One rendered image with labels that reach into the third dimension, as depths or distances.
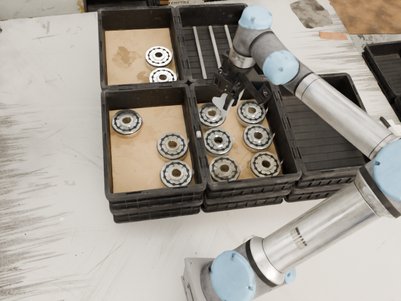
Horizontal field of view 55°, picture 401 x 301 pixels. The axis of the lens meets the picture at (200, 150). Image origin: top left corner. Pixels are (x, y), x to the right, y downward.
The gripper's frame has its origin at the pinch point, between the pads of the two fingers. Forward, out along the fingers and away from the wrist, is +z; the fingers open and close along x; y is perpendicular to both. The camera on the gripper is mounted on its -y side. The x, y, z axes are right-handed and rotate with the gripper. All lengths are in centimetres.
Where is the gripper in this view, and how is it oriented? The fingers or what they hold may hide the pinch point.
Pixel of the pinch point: (230, 110)
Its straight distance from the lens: 120.9
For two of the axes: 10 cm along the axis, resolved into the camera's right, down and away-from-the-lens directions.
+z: -1.8, 5.4, 8.3
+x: -5.8, 6.2, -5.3
